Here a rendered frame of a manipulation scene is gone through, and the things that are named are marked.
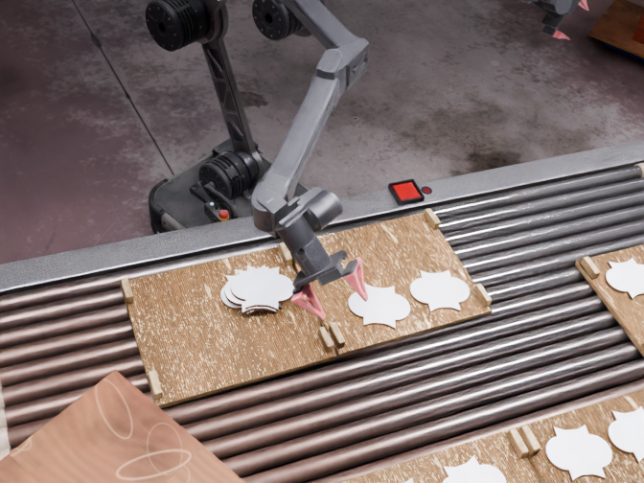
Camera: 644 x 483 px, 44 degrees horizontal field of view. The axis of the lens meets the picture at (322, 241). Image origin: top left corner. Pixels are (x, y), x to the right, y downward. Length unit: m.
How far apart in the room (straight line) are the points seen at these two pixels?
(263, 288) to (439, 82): 2.59
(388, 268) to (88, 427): 0.83
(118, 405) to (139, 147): 2.21
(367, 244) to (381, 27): 2.70
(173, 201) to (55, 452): 1.67
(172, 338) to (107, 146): 1.99
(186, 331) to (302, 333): 0.26
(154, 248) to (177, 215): 1.02
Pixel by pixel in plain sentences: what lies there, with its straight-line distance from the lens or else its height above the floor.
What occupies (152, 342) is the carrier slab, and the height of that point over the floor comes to 0.94.
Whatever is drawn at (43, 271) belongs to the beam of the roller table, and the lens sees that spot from 2.02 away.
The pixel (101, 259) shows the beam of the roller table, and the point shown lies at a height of 0.92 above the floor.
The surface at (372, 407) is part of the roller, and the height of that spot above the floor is 0.91.
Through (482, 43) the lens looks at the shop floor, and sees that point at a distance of 4.67.
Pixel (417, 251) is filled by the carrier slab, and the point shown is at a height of 0.94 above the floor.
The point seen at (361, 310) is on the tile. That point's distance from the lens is 1.90.
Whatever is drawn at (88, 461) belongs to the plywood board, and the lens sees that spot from 1.58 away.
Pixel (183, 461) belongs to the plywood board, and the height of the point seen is 1.04.
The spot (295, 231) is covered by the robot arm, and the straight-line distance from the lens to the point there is 1.44.
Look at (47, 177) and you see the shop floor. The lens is 3.60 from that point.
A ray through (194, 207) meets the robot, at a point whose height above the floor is 0.24.
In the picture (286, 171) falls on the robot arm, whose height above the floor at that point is 1.40.
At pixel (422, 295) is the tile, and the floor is 0.94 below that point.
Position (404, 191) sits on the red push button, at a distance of 2.22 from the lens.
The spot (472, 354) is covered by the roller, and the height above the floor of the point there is 0.92.
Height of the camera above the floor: 2.43
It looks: 47 degrees down
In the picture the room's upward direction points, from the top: 9 degrees clockwise
